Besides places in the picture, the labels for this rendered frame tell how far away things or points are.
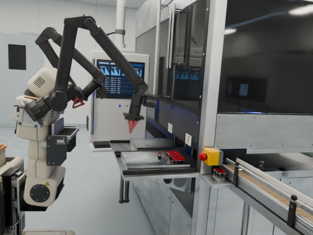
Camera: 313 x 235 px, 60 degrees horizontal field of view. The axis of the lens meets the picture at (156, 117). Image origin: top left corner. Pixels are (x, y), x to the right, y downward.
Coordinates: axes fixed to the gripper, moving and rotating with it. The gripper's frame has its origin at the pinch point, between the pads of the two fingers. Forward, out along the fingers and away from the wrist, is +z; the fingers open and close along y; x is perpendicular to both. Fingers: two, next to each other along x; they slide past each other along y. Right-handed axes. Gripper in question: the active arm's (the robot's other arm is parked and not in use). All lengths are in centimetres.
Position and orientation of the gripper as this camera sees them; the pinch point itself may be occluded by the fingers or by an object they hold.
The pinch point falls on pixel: (130, 132)
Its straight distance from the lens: 140.6
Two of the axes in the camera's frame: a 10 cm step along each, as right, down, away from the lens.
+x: -2.7, -1.6, 9.5
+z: -2.1, 9.7, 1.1
